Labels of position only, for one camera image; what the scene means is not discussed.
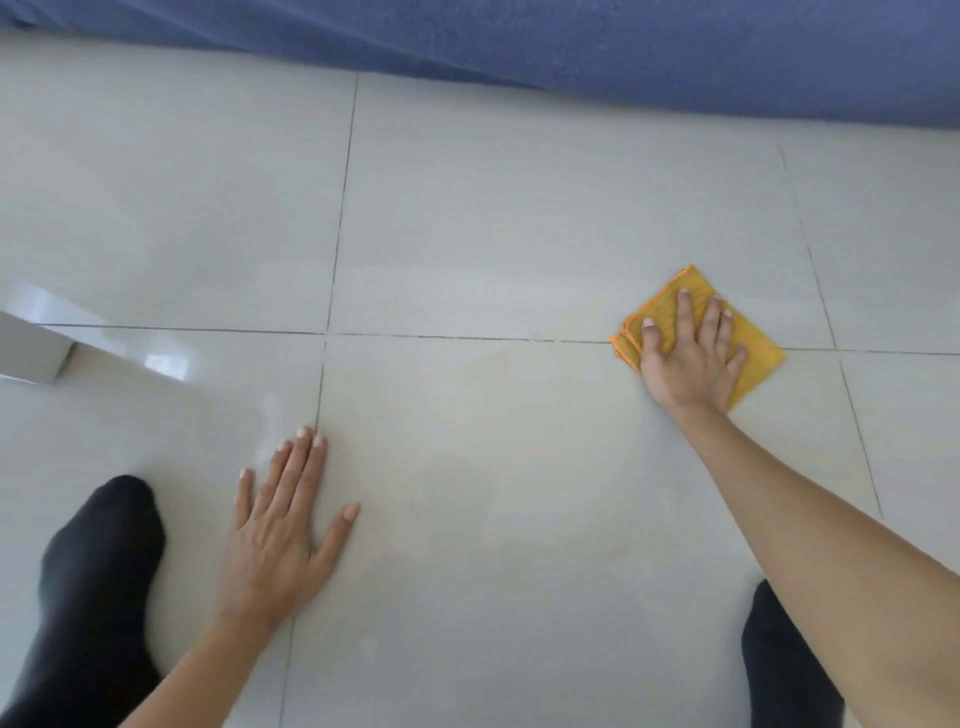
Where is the white furniture leg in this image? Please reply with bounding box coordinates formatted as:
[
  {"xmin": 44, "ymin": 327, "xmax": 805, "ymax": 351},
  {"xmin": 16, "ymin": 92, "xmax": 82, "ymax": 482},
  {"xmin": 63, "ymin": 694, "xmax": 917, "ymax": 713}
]
[{"xmin": 0, "ymin": 310, "xmax": 77, "ymax": 387}]

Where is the person's right black sock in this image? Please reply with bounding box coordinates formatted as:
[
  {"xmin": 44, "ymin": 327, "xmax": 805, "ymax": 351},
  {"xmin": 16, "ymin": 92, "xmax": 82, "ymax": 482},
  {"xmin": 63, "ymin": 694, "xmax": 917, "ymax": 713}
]
[{"xmin": 741, "ymin": 578, "xmax": 848, "ymax": 728}]

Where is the person's left black sock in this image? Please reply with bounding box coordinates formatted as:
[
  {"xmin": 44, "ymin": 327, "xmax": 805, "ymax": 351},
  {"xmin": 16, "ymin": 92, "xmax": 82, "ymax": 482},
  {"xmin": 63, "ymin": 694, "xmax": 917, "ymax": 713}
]
[{"xmin": 0, "ymin": 474, "xmax": 168, "ymax": 728}]

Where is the person's right forearm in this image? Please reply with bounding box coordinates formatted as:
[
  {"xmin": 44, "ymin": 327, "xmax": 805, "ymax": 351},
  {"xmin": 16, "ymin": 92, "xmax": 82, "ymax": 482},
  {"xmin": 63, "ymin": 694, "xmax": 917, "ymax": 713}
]
[{"xmin": 671, "ymin": 399, "xmax": 960, "ymax": 728}]

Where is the person's black sock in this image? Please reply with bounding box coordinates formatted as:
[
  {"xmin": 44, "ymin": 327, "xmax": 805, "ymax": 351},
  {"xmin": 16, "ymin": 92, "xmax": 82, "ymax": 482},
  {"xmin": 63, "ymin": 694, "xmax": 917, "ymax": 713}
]
[
  {"xmin": 741, "ymin": 578, "xmax": 848, "ymax": 728},
  {"xmin": 0, "ymin": 474, "xmax": 168, "ymax": 728}
]

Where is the person's left hand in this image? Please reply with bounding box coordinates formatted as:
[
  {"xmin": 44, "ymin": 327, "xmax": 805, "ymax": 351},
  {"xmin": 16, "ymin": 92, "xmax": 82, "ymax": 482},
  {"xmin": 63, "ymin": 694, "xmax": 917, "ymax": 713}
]
[{"xmin": 216, "ymin": 426, "xmax": 363, "ymax": 633}]

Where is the blue fabric cover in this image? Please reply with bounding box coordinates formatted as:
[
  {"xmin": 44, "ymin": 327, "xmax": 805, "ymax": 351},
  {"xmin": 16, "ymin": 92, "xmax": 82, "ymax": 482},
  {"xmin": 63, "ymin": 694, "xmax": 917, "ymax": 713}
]
[{"xmin": 0, "ymin": 0, "xmax": 960, "ymax": 129}]

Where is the yellow cleaning cloth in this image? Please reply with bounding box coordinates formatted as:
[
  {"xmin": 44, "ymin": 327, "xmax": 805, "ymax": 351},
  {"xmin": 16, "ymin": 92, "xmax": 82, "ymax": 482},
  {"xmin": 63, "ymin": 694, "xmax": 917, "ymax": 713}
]
[{"xmin": 609, "ymin": 264, "xmax": 788, "ymax": 414}]

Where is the person's right hand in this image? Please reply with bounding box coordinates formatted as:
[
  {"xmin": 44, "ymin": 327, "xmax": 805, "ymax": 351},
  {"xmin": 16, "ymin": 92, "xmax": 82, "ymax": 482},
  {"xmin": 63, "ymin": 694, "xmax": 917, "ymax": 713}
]
[{"xmin": 637, "ymin": 288, "xmax": 750, "ymax": 416}]

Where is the person's left forearm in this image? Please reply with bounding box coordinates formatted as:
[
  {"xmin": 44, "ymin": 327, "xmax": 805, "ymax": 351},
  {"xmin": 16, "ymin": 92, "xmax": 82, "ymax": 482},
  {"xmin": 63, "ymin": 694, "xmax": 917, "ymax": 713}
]
[{"xmin": 116, "ymin": 611, "xmax": 292, "ymax": 728}]

